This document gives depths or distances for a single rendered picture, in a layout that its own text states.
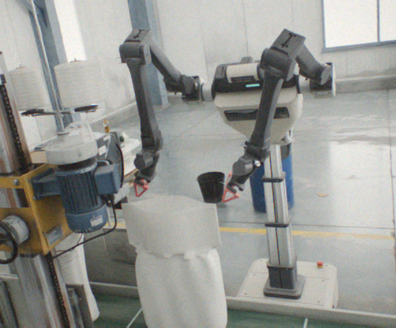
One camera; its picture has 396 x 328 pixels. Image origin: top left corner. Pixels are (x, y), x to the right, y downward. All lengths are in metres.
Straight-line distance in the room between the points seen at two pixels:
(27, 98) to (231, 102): 0.87
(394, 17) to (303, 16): 1.68
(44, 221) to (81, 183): 0.23
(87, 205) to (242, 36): 8.56
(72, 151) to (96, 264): 1.30
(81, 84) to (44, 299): 0.84
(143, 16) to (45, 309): 9.09
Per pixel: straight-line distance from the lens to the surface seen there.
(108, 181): 1.63
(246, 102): 2.03
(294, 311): 2.29
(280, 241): 2.46
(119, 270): 2.69
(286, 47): 1.48
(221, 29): 10.10
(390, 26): 9.58
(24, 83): 1.85
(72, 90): 1.68
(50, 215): 1.78
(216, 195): 4.50
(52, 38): 7.85
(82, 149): 1.58
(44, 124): 7.83
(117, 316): 2.47
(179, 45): 10.49
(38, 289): 1.89
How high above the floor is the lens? 1.76
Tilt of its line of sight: 17 degrees down
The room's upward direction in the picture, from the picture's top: 8 degrees counter-clockwise
